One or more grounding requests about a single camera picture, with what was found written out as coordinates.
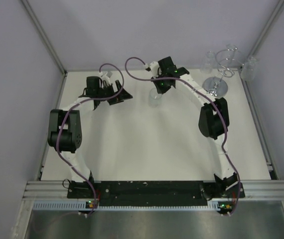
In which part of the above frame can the purple cable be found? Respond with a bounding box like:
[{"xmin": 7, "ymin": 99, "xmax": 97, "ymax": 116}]
[
  {"xmin": 125, "ymin": 57, "xmax": 241, "ymax": 216},
  {"xmin": 56, "ymin": 63, "xmax": 125, "ymax": 215}
]

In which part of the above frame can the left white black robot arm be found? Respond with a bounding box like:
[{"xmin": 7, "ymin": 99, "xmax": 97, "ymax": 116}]
[{"xmin": 47, "ymin": 75, "xmax": 133, "ymax": 198}]

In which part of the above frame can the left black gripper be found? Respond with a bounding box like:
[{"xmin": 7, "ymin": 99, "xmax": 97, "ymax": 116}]
[{"xmin": 96, "ymin": 80, "xmax": 132, "ymax": 105}]

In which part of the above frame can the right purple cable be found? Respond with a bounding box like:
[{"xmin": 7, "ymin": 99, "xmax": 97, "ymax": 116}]
[{"xmin": 125, "ymin": 57, "xmax": 241, "ymax": 216}]

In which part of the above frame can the grey slotted cable duct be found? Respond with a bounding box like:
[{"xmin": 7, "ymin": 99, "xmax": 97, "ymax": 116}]
[{"xmin": 33, "ymin": 198, "xmax": 235, "ymax": 212}]

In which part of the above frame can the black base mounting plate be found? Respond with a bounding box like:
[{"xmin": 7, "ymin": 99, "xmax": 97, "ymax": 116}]
[{"xmin": 67, "ymin": 181, "xmax": 245, "ymax": 207}]

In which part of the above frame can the clear patterned wine glass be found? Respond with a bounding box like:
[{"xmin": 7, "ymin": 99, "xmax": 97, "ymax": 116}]
[{"xmin": 148, "ymin": 88, "xmax": 162, "ymax": 108}]

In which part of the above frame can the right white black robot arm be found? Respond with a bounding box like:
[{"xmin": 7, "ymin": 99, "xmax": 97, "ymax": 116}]
[{"xmin": 146, "ymin": 57, "xmax": 241, "ymax": 197}]

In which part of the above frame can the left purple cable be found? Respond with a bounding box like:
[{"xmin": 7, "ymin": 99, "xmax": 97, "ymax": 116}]
[{"xmin": 56, "ymin": 63, "xmax": 125, "ymax": 215}]

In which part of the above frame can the chrome wine glass rack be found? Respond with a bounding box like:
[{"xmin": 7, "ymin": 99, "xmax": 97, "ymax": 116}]
[{"xmin": 202, "ymin": 48, "xmax": 243, "ymax": 98}]

